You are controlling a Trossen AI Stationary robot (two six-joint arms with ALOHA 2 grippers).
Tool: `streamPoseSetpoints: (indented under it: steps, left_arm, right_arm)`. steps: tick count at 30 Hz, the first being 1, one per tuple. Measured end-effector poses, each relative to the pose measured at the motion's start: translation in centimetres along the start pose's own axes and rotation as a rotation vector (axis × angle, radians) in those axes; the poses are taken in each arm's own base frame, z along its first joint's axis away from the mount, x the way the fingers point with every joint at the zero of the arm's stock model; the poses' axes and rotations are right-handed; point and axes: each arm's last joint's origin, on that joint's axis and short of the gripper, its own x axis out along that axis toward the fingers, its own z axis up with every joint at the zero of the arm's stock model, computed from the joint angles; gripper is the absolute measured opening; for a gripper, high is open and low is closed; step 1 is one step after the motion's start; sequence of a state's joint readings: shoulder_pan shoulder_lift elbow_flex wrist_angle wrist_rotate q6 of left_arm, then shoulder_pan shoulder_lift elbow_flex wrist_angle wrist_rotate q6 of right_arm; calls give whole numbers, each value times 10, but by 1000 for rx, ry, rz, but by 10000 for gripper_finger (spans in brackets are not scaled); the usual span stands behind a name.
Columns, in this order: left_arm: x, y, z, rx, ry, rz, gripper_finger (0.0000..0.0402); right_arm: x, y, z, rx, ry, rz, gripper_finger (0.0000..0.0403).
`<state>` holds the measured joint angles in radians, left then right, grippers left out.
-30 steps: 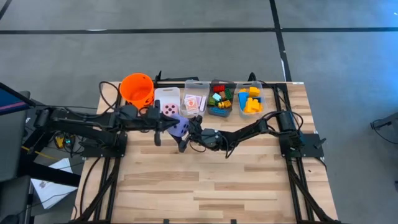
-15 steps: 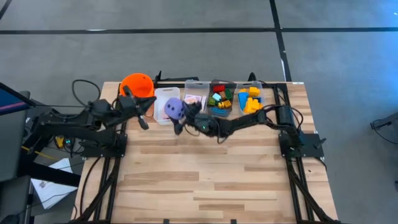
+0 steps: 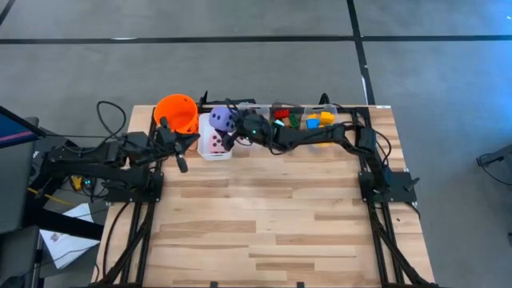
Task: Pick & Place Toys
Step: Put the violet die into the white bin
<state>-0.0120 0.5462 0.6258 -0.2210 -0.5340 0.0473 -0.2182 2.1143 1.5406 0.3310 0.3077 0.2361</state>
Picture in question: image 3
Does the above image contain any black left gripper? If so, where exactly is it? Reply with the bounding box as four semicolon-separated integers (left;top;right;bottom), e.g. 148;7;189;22
154;132;201;174

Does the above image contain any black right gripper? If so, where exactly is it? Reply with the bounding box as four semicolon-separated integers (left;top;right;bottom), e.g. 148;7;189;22
222;108;281;153

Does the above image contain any purple foam die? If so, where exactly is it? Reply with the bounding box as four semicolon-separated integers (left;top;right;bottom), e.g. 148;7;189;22
208;106;237;134

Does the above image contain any pink foam die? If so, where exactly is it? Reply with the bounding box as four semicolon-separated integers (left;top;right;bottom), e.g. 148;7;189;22
208;132;227;154

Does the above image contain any white plastic bin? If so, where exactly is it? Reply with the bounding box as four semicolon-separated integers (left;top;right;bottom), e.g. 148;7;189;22
197;112;234;162

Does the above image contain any orange pumpkin bucket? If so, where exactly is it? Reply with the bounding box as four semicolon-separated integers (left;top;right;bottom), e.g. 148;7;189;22
153;94;200;135

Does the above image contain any black floor stand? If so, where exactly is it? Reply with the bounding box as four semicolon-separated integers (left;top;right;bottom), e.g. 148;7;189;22
23;151;106;242

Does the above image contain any white paper sheet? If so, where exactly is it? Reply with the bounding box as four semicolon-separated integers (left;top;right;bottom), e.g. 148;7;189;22
38;202;101;270

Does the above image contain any blue screen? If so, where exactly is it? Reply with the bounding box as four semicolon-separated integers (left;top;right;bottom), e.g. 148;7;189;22
0;106;47;150

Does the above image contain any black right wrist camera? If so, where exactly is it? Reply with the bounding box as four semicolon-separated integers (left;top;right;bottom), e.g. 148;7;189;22
239;110;263;133

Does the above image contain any black looped cable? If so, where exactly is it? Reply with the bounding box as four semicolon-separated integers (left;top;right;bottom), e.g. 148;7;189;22
97;101;127;141

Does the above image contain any black aluminium frame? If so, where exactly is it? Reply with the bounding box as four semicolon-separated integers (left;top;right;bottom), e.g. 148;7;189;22
94;104;169;287
334;104;441;288

